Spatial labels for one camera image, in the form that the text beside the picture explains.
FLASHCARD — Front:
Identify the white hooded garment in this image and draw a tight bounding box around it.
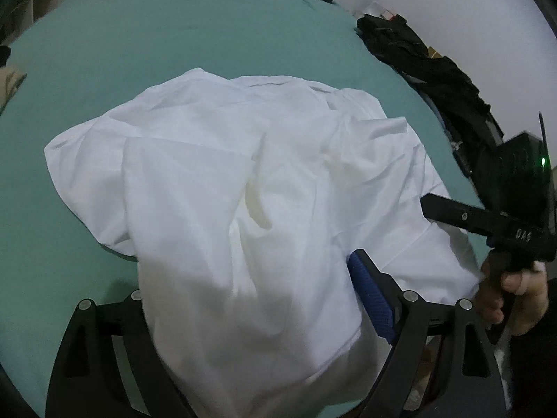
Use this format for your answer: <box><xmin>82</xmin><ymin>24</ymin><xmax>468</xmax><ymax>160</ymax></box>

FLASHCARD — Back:
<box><xmin>44</xmin><ymin>69</ymin><xmax>480</xmax><ymax>417</ymax></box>

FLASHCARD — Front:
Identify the black clothes pile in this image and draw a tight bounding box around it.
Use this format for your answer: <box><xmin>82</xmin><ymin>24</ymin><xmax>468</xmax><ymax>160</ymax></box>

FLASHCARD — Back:
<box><xmin>357</xmin><ymin>14</ymin><xmax>503</xmax><ymax>177</ymax></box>

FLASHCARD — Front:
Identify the person's right hand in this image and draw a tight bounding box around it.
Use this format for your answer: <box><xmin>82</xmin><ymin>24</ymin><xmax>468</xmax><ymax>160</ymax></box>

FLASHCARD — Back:
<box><xmin>473</xmin><ymin>250</ymin><xmax>549</xmax><ymax>336</ymax></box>

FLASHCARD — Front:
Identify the beige garment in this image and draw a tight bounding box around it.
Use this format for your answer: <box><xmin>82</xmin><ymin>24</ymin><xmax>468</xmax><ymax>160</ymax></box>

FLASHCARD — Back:
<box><xmin>0</xmin><ymin>66</ymin><xmax>26</xmax><ymax>110</ymax></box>

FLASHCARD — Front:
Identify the green bed sheet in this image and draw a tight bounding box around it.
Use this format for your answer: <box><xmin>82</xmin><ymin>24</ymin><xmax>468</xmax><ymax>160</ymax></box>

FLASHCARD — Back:
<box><xmin>1</xmin><ymin>0</ymin><xmax>478</xmax><ymax>414</ymax></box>

